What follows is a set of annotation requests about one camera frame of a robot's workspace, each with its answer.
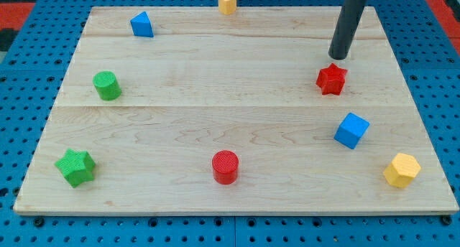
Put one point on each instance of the red cylinder block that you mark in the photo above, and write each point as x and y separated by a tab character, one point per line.
225	165

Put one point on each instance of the wooden board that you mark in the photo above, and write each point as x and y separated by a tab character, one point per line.
246	83

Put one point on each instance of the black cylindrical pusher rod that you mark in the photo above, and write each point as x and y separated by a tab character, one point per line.
346	26

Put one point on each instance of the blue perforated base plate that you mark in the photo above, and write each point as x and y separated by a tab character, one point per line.
35	65

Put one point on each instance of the yellow heart block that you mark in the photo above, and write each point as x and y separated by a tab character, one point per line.
227	7

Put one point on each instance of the green cylinder block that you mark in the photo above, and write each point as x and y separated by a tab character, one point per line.
106	85

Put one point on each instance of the red star block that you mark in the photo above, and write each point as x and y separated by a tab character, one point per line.
331	79

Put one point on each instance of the yellow hexagon block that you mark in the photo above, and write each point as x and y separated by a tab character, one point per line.
402	170

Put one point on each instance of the blue triangle block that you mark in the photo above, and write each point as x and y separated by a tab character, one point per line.
141	25

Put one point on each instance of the green star block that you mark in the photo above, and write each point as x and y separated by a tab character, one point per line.
76	167

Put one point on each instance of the blue cube block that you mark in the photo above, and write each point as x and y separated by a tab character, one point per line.
351	130

